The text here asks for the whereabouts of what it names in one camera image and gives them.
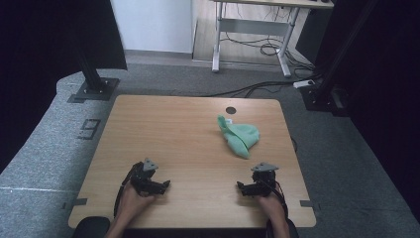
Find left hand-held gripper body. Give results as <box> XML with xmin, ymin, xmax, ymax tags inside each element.
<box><xmin>129</xmin><ymin>157</ymin><xmax>160</xmax><ymax>197</ymax></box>

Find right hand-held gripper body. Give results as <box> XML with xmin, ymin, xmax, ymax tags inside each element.
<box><xmin>250</xmin><ymin>161</ymin><xmax>280</xmax><ymax>196</ymax></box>

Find white metal desk frame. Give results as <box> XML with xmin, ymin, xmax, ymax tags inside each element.
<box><xmin>211</xmin><ymin>0</ymin><xmax>335</xmax><ymax>79</ymax></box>

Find black floor cables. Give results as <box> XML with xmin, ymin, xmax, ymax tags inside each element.
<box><xmin>201</xmin><ymin>6</ymin><xmax>323</xmax><ymax>99</ymax></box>

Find black curtain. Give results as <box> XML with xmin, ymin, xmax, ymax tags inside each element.
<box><xmin>313</xmin><ymin>0</ymin><xmax>420</xmax><ymax>222</ymax></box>
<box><xmin>0</xmin><ymin>0</ymin><xmax>129</xmax><ymax>174</ymax></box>

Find white power strip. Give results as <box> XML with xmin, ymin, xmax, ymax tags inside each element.
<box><xmin>292</xmin><ymin>78</ymin><xmax>317</xmax><ymax>90</ymax></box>

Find person's left hand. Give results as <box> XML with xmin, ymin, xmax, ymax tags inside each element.
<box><xmin>117</xmin><ymin>183</ymin><xmax>157</xmax><ymax>220</ymax></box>

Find dark floor tape strip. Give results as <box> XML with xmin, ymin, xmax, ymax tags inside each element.
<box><xmin>61</xmin><ymin>197</ymin><xmax>89</xmax><ymax>210</ymax></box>
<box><xmin>299</xmin><ymin>199</ymin><xmax>322</xmax><ymax>212</ymax></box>

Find green towel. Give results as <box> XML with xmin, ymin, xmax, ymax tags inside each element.
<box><xmin>216</xmin><ymin>114</ymin><xmax>262</xmax><ymax>160</ymax></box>

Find black metal stand slanted post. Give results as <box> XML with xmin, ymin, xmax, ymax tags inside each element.
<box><xmin>299</xmin><ymin>0</ymin><xmax>380</xmax><ymax>115</ymax></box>

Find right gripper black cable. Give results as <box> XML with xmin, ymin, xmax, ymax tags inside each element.
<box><xmin>263</xmin><ymin>178</ymin><xmax>289</xmax><ymax>220</ymax></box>

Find black metal stand square base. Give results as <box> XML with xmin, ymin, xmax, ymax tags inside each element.
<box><xmin>67</xmin><ymin>43</ymin><xmax>121</xmax><ymax>103</ymax></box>

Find dark cabinet under desk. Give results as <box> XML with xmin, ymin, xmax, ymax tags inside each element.
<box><xmin>294</xmin><ymin>8</ymin><xmax>332</xmax><ymax>64</ymax></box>

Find person's right hand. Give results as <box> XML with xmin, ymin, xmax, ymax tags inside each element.
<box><xmin>257</xmin><ymin>192</ymin><xmax>289</xmax><ymax>223</ymax></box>

